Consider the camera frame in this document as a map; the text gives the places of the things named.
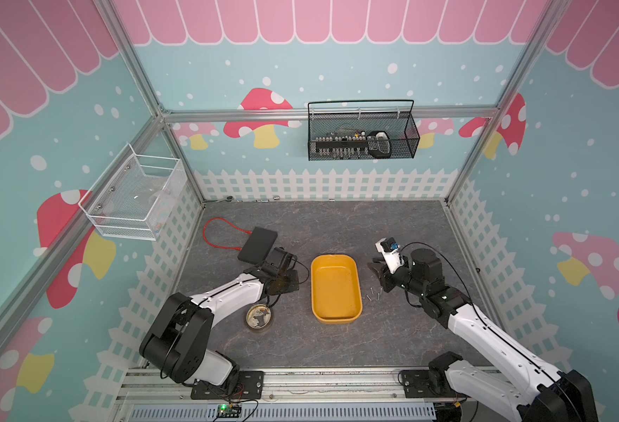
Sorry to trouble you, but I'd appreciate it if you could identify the yellow plastic storage box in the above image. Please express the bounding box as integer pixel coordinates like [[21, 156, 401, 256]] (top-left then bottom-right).
[[311, 254, 363, 325]]

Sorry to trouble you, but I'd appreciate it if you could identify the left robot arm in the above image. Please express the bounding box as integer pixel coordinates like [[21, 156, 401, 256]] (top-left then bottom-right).
[[139, 247, 300, 390]]

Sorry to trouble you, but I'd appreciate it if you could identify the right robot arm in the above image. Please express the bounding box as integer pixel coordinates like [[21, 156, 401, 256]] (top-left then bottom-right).
[[368, 237, 599, 421]]

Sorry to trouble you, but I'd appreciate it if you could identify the black power bank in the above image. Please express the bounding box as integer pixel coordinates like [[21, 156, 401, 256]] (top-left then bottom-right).
[[237, 227, 278, 265]]

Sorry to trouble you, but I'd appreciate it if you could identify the tape roll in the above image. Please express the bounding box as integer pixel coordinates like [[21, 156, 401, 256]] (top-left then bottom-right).
[[244, 304, 274, 332]]

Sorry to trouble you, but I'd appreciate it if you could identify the green led circuit board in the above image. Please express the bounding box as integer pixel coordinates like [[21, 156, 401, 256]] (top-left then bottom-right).
[[216, 404, 242, 420]]

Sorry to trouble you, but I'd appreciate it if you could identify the red cable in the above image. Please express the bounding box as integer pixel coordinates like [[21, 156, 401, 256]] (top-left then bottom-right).
[[202, 216, 255, 252]]

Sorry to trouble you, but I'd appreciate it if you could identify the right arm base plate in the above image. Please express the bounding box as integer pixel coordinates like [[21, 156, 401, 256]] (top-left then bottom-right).
[[397, 369, 467, 402]]

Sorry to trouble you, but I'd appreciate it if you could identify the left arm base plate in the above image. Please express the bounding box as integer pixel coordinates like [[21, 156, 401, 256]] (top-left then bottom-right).
[[186, 371, 265, 402]]

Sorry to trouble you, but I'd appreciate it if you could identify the black wire wall basket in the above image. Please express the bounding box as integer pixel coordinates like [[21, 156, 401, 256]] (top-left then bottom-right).
[[307, 100, 420, 161]]

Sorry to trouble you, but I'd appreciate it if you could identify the white wire wall basket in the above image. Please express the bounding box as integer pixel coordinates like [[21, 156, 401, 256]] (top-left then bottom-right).
[[78, 144, 187, 241]]

